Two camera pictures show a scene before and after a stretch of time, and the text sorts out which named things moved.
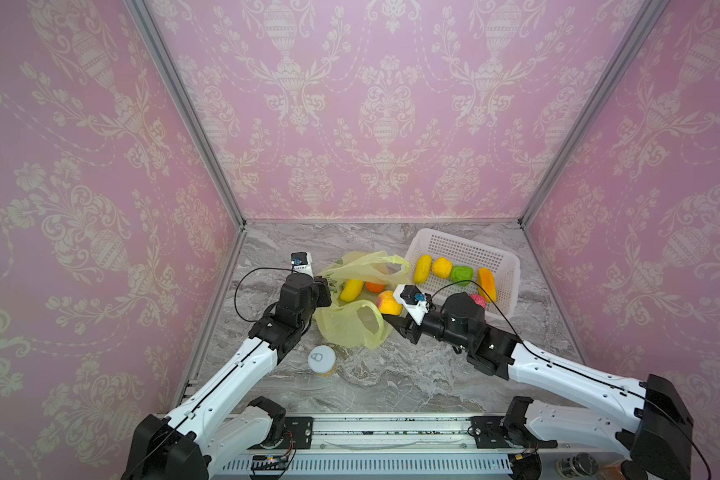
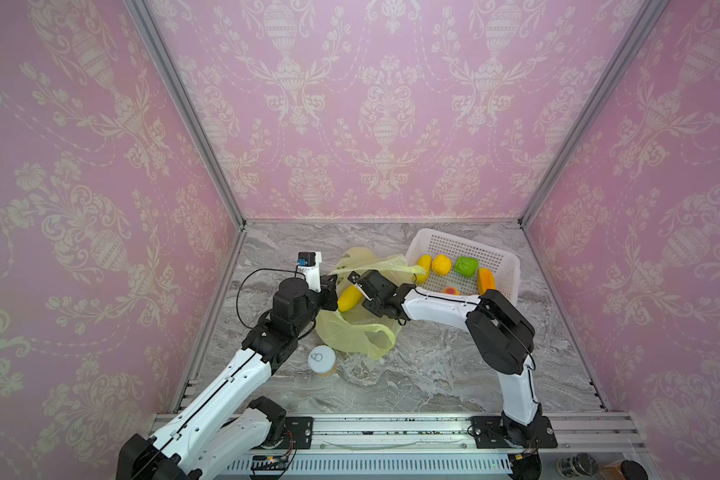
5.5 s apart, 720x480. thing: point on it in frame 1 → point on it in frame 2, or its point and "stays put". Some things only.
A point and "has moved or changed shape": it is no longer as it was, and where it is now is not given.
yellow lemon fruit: (442, 267) stays put
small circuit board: (267, 462) stays put
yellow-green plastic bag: (357, 280) has moved or changed shape
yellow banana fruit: (423, 269) stays put
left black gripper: (321, 288) stays put
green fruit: (461, 275) has moved or changed shape
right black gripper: (400, 322) → (365, 285)
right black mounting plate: (489, 434) stays put
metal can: (581, 464) stays put
